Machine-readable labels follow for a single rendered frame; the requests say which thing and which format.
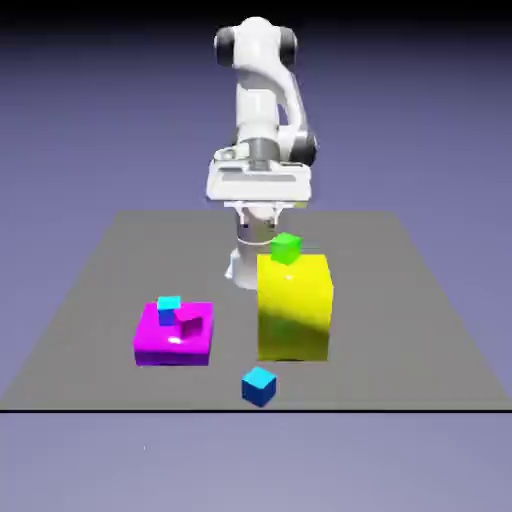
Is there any large yellow box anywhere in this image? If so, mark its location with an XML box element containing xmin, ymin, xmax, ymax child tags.
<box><xmin>256</xmin><ymin>253</ymin><xmax>334</xmax><ymax>363</ymax></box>

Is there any large magenta box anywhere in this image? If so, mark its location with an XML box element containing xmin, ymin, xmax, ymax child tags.
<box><xmin>132</xmin><ymin>301</ymin><xmax>215</xmax><ymax>368</ymax></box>

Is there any small cyan cube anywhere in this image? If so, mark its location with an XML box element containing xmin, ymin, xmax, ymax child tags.
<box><xmin>156</xmin><ymin>295</ymin><xmax>182</xmax><ymax>327</ymax></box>
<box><xmin>241</xmin><ymin>366</ymin><xmax>278</xmax><ymax>408</ymax></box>

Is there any small magenta cube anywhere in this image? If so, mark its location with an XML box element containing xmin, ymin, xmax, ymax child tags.
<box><xmin>174</xmin><ymin>309</ymin><xmax>205</xmax><ymax>340</ymax></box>

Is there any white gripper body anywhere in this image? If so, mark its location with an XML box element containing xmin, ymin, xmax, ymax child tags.
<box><xmin>205</xmin><ymin>159</ymin><xmax>313</xmax><ymax>210</ymax></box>

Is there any small green cube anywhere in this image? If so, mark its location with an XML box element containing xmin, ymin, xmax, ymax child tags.
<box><xmin>270</xmin><ymin>232</ymin><xmax>303</xmax><ymax>266</ymax></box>

